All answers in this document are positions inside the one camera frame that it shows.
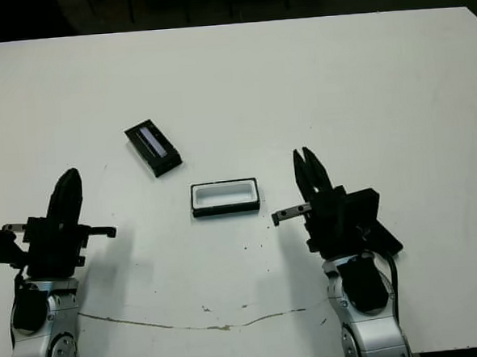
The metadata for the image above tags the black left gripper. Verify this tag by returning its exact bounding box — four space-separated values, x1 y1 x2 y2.
0 165 120 283

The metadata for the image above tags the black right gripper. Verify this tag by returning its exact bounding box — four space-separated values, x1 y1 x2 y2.
267 141 366 265

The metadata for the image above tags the black printed box lid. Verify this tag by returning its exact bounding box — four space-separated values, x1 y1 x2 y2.
122 116 186 181

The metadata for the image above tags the black box base white insert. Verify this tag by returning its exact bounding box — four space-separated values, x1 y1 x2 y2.
188 176 264 221

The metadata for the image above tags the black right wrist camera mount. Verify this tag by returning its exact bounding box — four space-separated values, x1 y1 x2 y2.
344 184 404 258

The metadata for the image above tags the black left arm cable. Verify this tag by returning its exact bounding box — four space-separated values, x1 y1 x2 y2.
11 266 30 292

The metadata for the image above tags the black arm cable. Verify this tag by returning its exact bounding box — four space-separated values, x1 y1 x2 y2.
11 266 30 292
382 251 403 324

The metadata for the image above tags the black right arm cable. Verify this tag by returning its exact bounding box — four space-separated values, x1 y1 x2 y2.
382 251 403 324

